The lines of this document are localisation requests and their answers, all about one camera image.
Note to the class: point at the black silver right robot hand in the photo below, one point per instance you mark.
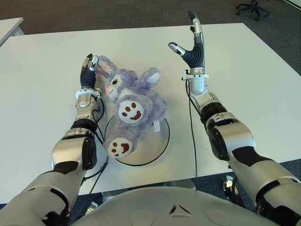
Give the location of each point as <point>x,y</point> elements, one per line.
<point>196,58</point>

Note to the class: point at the white plate with black rim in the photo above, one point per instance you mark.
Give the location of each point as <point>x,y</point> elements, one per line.
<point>150,150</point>

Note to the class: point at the silver robot torso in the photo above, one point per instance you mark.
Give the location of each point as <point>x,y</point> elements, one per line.
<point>176,209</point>

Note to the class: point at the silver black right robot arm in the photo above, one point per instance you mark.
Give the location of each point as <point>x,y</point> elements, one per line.
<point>235,141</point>

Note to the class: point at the black office chair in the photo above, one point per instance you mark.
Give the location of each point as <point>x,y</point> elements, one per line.
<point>252,9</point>

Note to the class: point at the purple plush bunny doll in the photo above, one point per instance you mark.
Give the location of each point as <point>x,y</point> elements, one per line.
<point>141,94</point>

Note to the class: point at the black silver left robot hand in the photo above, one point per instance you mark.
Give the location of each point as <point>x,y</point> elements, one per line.
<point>87,78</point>

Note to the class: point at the white neighbouring desk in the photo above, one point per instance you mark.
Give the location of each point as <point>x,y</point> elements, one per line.
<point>9,27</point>

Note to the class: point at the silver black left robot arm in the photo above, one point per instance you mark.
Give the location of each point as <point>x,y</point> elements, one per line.
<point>70,150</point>

